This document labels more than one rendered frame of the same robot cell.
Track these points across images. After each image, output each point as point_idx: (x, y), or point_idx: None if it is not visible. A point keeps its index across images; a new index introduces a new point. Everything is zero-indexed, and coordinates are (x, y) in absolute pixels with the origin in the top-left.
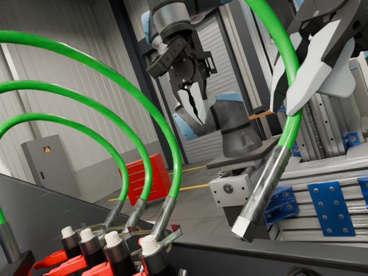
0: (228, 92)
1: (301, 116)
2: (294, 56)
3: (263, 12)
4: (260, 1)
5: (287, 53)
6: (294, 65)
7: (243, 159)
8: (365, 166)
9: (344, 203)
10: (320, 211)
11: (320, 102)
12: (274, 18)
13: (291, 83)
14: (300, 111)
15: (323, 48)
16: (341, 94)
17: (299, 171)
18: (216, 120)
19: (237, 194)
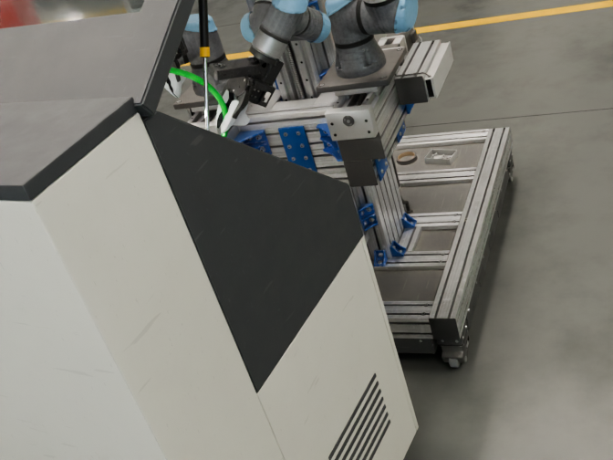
0: (198, 22)
1: (227, 132)
2: (224, 107)
3: (211, 91)
4: (209, 88)
5: (222, 106)
6: (224, 110)
7: (215, 102)
8: (323, 114)
9: (307, 146)
10: (289, 153)
11: (296, 42)
12: (215, 93)
13: (223, 118)
14: (227, 130)
15: (233, 111)
16: (243, 124)
17: (271, 115)
18: (184, 55)
19: None
